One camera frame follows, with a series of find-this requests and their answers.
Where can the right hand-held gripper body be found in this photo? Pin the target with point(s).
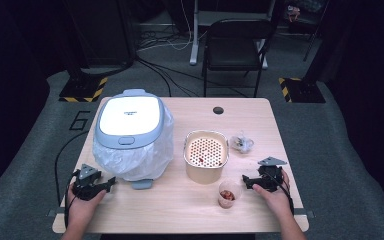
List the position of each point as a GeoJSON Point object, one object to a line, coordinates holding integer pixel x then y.
{"type": "Point", "coordinates": [270, 178]}

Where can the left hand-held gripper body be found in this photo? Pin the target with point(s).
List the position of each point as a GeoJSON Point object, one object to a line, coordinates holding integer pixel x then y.
{"type": "Point", "coordinates": [86, 186]}

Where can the clear plastic cup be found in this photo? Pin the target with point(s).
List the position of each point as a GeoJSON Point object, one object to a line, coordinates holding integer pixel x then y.
{"type": "Point", "coordinates": [225, 204]}

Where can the white desk frame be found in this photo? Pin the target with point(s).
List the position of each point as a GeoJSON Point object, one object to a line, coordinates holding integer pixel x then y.
{"type": "Point", "coordinates": [195, 36]}

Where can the black folding chair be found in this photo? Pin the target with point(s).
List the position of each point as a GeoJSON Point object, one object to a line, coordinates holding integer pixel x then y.
{"type": "Point", "coordinates": [235, 50]}

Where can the white plastic trash bag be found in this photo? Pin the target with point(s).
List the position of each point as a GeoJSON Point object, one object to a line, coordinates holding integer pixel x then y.
{"type": "Point", "coordinates": [140, 161]}

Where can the red food scraps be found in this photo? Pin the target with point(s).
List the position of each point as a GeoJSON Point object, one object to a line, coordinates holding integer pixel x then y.
{"type": "Point", "coordinates": [227, 195]}

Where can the person's right hand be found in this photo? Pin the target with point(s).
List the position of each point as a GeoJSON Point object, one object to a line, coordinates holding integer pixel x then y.
{"type": "Point", "coordinates": [275, 203]}

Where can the hazard striped black stand base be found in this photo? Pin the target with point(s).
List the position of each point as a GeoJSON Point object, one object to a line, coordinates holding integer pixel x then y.
{"type": "Point", "coordinates": [83, 90]}
{"type": "Point", "coordinates": [301, 90]}

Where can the crumpled clear plastic wrap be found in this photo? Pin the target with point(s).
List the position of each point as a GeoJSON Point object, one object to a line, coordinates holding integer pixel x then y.
{"type": "Point", "coordinates": [241, 142]}

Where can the beige pot with perforated strainer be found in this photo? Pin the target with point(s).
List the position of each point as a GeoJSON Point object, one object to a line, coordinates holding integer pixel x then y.
{"type": "Point", "coordinates": [206, 175]}

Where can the person's left hand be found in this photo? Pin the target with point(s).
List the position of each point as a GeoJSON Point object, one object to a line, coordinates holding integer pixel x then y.
{"type": "Point", "coordinates": [81, 210]}

